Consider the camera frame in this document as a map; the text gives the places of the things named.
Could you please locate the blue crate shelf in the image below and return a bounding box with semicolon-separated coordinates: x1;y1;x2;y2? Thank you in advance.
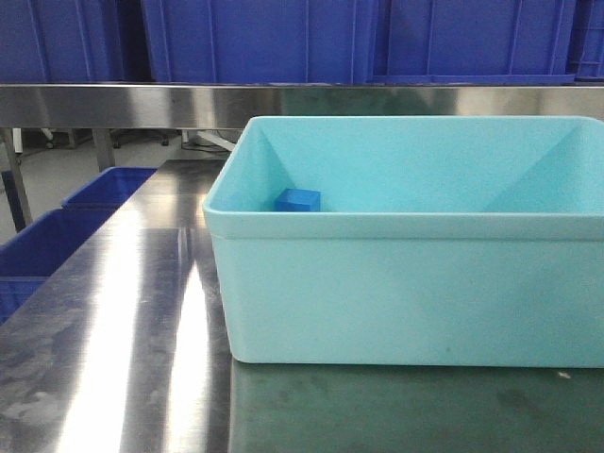
1;1;126;83
142;1;378;85
372;1;577;85

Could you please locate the blue bin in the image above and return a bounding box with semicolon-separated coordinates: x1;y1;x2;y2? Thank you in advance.
0;209;114;326
61;166;158;210

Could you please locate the stainless steel shelf rail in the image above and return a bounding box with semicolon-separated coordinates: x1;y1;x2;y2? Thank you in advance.
1;84;603;129

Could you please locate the blue crate upper shelf left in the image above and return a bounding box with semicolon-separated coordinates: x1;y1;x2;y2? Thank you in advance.
1;1;126;83

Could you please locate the blue bin lower far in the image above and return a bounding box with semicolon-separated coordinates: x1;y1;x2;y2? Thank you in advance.
61;166;158;210

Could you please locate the steel shelf leg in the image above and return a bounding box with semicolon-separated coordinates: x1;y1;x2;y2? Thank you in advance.
1;127;32;232

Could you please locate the blue bin lower near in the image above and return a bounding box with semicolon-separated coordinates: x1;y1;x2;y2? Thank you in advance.
0;209;114;326

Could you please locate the small blue cube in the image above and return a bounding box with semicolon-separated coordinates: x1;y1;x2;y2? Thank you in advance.
274;189;321;212

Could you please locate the blue crate upper shelf right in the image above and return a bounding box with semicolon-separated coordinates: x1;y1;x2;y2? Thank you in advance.
372;1;577;85

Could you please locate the blue crate upper shelf middle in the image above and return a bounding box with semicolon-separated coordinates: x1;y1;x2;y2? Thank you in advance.
142;1;378;85

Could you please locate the light teal plastic tub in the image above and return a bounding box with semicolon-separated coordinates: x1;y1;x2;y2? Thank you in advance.
203;116;603;368

